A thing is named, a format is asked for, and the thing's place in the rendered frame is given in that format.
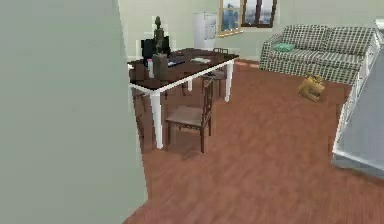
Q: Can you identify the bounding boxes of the brown wooden dining chair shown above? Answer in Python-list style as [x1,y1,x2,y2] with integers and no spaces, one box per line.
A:
[200,47,230,98]
[165,78,215,154]

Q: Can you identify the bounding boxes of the dark dining table white legs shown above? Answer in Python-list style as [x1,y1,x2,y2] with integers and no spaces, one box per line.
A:
[127,48,240,150]

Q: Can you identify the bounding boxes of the black laptop computer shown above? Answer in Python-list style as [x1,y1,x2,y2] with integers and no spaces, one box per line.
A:
[140,35,186,68]

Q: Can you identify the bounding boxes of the grey brown box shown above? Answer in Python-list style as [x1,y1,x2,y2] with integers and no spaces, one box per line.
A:
[152,53,169,80]

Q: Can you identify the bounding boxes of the dark green statue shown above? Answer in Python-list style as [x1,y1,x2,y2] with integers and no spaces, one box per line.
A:
[153,15,166,55]

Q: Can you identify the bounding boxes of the wood framed window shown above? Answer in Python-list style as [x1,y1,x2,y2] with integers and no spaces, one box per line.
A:
[217,0,245,38]

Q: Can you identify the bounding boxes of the green cushion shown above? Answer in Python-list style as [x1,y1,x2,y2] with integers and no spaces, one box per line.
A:
[272,42,296,53]

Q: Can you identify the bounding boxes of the dark framed window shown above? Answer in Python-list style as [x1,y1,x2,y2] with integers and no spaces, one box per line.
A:
[240,0,278,29]

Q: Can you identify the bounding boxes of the yellow teddy bear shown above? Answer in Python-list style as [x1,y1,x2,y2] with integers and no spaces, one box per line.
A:
[297,74,326,103]

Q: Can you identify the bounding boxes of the checked white sofa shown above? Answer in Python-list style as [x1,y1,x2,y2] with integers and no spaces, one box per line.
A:
[259,24,377,86]

